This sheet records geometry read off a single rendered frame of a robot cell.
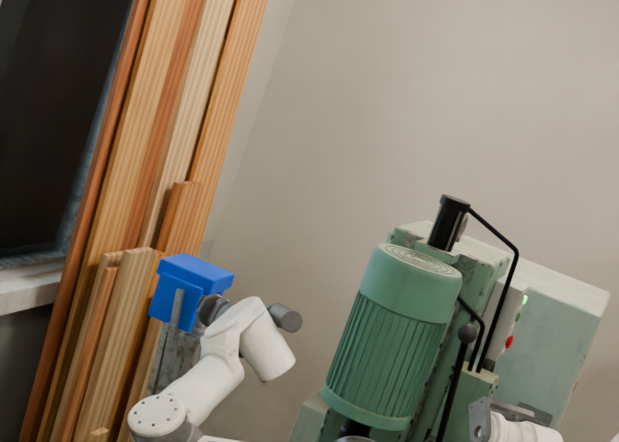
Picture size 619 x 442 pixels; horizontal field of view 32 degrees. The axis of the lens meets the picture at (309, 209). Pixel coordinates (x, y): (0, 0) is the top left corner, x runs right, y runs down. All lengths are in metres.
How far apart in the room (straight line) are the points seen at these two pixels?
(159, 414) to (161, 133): 2.12
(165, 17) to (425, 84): 1.40
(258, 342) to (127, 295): 1.68
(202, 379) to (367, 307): 0.49
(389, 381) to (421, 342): 0.09
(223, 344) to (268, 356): 0.09
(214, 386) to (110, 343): 1.76
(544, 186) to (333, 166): 0.85
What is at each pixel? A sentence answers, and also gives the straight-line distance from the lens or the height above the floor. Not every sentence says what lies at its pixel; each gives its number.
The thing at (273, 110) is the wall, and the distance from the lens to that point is 4.49.
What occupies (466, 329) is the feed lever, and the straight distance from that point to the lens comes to 1.90.
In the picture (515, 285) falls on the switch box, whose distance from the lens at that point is 2.26.
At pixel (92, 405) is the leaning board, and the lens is 3.37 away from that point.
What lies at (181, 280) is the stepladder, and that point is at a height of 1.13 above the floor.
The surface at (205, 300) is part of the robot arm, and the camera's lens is 1.82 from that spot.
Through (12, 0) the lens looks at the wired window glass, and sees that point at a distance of 2.96.
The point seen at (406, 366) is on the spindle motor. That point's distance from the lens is 1.97.
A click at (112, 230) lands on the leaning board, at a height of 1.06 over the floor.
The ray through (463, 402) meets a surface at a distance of 2.20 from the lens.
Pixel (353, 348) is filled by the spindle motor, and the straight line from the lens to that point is 1.98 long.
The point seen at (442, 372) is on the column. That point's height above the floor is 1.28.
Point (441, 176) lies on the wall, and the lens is 4.28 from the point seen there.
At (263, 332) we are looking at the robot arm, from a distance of 1.64.
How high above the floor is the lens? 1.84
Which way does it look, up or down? 9 degrees down
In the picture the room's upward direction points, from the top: 19 degrees clockwise
